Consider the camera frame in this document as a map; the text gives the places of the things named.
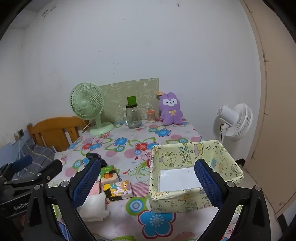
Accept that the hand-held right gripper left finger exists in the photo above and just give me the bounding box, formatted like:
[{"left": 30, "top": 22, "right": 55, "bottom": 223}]
[{"left": 23, "top": 158, "right": 102, "bottom": 241}]

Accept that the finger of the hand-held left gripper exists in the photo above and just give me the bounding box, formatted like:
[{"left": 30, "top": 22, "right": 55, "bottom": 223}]
[
  {"left": 0, "top": 155, "right": 33, "bottom": 180},
  {"left": 5, "top": 159, "right": 63, "bottom": 193}
]

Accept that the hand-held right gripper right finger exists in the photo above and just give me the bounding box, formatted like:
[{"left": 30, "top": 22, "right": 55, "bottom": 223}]
[{"left": 194, "top": 159, "right": 271, "bottom": 241}]

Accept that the pink striped cloth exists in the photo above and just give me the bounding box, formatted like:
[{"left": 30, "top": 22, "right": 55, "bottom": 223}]
[{"left": 89, "top": 182, "right": 102, "bottom": 195}]

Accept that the green tissue packet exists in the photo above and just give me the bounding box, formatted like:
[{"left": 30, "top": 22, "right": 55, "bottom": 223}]
[{"left": 100, "top": 164, "right": 121, "bottom": 184}]

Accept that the dark grey cloth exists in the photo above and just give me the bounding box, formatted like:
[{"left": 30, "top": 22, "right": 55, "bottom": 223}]
[{"left": 86, "top": 152, "right": 107, "bottom": 166}]

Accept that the yellow cartoon tissue packet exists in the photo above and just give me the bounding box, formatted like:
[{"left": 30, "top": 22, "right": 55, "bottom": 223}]
[{"left": 103, "top": 180, "right": 134, "bottom": 202}]

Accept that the yellow fabric storage box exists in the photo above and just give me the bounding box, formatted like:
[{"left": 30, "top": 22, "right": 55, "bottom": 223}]
[{"left": 148, "top": 140, "right": 244, "bottom": 214}]

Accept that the grey plaid bedding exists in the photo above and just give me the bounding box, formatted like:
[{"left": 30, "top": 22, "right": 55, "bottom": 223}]
[{"left": 14, "top": 138, "right": 56, "bottom": 179}]

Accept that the white standing fan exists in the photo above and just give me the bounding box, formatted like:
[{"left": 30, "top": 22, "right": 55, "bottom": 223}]
[{"left": 213, "top": 103, "right": 253, "bottom": 142}]

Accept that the green desk fan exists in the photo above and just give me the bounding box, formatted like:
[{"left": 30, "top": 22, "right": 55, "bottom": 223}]
[{"left": 70, "top": 82, "right": 115, "bottom": 136}]

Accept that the purple plush bunny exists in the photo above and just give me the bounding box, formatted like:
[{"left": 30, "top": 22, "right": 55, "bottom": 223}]
[{"left": 158, "top": 92, "right": 184, "bottom": 126}]

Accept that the beige door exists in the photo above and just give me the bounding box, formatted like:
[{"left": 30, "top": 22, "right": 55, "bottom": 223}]
[{"left": 240, "top": 0, "right": 296, "bottom": 218}]

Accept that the green patterned board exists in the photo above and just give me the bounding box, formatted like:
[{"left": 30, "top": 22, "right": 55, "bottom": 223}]
[{"left": 99, "top": 78, "right": 159, "bottom": 122}]

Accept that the glass jar with handle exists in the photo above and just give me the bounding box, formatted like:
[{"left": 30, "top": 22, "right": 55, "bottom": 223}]
[{"left": 125, "top": 104, "right": 142, "bottom": 129}]

